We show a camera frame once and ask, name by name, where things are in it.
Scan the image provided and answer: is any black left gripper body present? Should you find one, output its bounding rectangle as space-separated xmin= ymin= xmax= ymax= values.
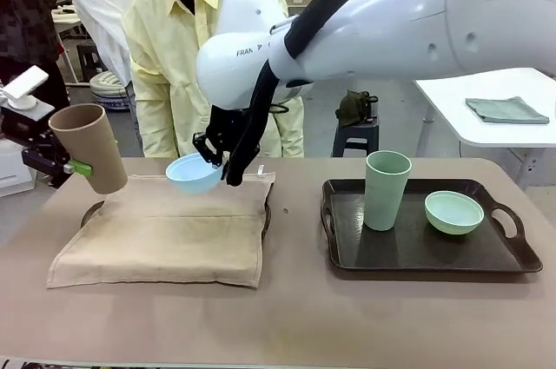
xmin=0 ymin=101 xmax=67 ymax=158

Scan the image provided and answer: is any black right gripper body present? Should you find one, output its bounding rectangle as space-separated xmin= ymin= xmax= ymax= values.
xmin=207 ymin=104 xmax=254 ymax=155

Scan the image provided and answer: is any brown tall cup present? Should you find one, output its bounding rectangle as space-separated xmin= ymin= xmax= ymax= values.
xmin=48 ymin=103 xmax=129 ymax=195

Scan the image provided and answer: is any light blue bowl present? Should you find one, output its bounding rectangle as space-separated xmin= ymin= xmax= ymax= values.
xmin=165 ymin=152 xmax=226 ymax=196

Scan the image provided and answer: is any beige cloth mat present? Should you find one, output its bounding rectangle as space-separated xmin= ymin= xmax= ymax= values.
xmin=46 ymin=164 xmax=277 ymax=290

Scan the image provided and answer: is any light green tall cup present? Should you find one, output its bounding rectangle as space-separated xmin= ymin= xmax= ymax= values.
xmin=364 ymin=150 xmax=413 ymax=232

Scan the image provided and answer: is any light green bowl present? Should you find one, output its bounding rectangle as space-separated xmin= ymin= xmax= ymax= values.
xmin=424 ymin=189 xmax=485 ymax=237

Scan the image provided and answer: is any grey-green cloth mat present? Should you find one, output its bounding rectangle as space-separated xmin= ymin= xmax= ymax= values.
xmin=465 ymin=96 xmax=551 ymax=125

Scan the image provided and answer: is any dark brown serving tray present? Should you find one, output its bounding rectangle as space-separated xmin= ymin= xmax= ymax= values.
xmin=80 ymin=193 xmax=273 ymax=249
xmin=321 ymin=178 xmax=545 ymax=275

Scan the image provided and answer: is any white storage bin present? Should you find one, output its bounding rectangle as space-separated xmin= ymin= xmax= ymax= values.
xmin=0 ymin=139 xmax=36 ymax=197

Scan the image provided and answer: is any person in yellow shirt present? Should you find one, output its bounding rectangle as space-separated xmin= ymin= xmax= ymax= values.
xmin=121 ymin=0 xmax=306 ymax=160

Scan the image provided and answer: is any grey step stool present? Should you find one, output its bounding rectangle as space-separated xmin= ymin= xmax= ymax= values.
xmin=76 ymin=40 xmax=106 ymax=83

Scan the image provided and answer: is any person in dark patterned top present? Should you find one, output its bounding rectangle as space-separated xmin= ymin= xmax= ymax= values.
xmin=0 ymin=0 xmax=71 ymax=127

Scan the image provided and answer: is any dark green bag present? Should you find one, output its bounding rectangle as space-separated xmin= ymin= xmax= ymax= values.
xmin=335 ymin=89 xmax=380 ymax=128

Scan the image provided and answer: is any grey plastic stool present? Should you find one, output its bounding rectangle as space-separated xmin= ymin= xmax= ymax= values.
xmin=331 ymin=115 xmax=382 ymax=159

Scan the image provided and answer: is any person in white coat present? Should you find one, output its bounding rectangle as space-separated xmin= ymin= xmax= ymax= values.
xmin=66 ymin=0 xmax=153 ymax=84

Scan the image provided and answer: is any black braided cable sleeve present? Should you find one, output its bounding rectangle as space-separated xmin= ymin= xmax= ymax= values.
xmin=220 ymin=0 xmax=362 ymax=187

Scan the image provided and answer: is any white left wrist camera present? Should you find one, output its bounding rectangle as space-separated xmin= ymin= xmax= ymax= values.
xmin=0 ymin=65 xmax=50 ymax=111

